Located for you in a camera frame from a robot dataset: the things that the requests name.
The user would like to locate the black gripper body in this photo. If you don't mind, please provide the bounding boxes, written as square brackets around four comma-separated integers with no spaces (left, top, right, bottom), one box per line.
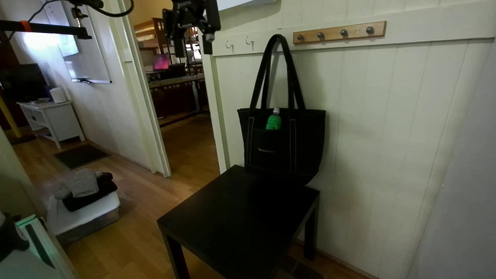
[163,0,224,34]

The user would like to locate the green plastic bottle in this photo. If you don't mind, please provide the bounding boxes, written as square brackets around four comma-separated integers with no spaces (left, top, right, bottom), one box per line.
[266,106,284,131]

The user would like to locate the black tote bag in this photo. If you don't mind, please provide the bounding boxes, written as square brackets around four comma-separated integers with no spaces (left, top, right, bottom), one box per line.
[238,32,329,185]

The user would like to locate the wooden chair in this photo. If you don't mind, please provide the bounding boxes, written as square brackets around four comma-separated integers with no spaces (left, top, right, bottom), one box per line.
[132,17,177,52]

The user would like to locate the pink object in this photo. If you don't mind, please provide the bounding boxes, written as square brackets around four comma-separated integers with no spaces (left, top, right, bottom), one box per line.
[152,54,173,71]

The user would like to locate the dark wooden counter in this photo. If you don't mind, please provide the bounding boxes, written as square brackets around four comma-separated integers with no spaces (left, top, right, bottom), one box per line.
[149,71,208,120]

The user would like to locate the wooden peg rack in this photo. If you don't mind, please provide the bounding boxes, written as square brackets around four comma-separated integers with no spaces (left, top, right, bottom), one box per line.
[292,20,388,46]

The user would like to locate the small white box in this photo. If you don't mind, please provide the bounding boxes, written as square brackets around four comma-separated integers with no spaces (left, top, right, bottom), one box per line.
[49,85,70,103]

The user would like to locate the white bedside cabinet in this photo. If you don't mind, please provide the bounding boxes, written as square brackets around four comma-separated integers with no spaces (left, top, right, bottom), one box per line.
[19,99,86,150]

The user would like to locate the dark door mat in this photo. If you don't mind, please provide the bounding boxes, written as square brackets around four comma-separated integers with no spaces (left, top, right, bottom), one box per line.
[53,144,109,170]

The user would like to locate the black monitor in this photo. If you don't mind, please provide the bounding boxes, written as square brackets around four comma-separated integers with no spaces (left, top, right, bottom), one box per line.
[0,61,52,105]

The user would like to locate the black folded cloth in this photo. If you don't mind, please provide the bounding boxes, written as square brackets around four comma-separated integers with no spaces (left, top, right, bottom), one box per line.
[61,172,120,212]

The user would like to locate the grey folded cloth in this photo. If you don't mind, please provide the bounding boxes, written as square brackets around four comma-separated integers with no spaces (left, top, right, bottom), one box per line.
[63,168,101,199]

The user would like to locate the black square side table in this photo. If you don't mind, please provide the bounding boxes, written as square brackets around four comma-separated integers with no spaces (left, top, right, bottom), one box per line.
[156,164,321,279]

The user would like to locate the white storage box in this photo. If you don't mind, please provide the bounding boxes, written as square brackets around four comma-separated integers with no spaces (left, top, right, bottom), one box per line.
[46,189,123,244]

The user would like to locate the white and green box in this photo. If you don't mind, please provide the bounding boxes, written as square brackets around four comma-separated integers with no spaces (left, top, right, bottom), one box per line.
[15,213,80,279]

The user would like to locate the black lumpy object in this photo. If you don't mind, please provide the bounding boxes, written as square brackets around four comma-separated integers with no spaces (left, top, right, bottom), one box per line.
[0,212,32,263]

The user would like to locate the black camera boom bar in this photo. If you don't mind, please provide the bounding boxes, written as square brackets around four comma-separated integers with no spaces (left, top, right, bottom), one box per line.
[0,18,94,40]

